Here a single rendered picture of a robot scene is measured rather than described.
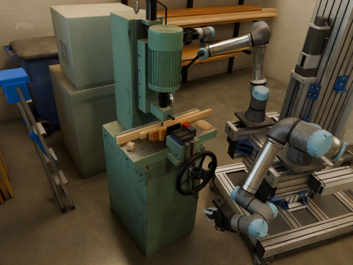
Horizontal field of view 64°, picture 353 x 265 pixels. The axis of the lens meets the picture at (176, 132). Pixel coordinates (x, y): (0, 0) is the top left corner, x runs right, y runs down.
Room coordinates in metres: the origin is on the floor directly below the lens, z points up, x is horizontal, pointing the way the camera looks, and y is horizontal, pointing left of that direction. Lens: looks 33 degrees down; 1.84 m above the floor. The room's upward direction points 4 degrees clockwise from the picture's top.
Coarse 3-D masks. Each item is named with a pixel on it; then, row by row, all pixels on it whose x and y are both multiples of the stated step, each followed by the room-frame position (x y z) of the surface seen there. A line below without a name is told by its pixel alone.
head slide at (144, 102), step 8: (144, 40) 1.51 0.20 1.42; (144, 48) 1.47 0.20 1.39; (144, 56) 1.47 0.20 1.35; (144, 64) 1.47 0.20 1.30; (144, 72) 1.47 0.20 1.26; (144, 80) 1.47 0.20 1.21; (144, 88) 1.47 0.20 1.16; (144, 96) 1.47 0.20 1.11; (152, 96) 1.50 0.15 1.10; (144, 104) 1.47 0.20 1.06; (144, 112) 1.47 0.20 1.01
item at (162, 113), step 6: (150, 102) 1.49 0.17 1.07; (156, 102) 1.49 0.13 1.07; (150, 108) 1.49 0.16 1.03; (156, 108) 1.44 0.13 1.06; (162, 108) 1.42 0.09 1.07; (168, 108) 1.42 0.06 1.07; (156, 114) 1.44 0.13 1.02; (162, 114) 1.39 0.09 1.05; (168, 114) 1.41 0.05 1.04; (162, 120) 1.39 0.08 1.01
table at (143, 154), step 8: (200, 136) 1.42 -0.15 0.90; (208, 136) 1.46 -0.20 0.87; (136, 144) 1.29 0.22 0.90; (144, 144) 1.30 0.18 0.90; (152, 144) 1.30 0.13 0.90; (160, 144) 1.31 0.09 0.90; (120, 152) 1.25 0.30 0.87; (128, 152) 1.21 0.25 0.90; (136, 152) 1.21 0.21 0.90; (144, 152) 1.22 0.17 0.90; (152, 152) 1.22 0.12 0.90; (160, 152) 1.24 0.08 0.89; (168, 152) 1.27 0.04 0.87; (128, 160) 1.18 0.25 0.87; (136, 160) 1.15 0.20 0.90; (144, 160) 1.17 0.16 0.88; (152, 160) 1.21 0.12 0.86; (176, 160) 1.21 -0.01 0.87; (184, 160) 1.23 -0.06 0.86; (136, 168) 1.14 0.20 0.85
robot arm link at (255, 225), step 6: (246, 216) 0.86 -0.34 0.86; (252, 216) 0.85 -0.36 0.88; (258, 216) 0.84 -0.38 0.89; (240, 222) 0.83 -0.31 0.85; (246, 222) 0.82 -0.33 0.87; (252, 222) 0.80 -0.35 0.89; (258, 222) 0.79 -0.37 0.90; (264, 222) 0.80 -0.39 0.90; (240, 228) 0.81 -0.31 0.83; (246, 228) 0.80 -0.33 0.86; (252, 228) 0.78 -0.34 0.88; (258, 228) 0.77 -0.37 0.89; (264, 228) 0.79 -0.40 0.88; (252, 234) 0.77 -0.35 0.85; (258, 234) 0.76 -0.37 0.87; (264, 234) 0.77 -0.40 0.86
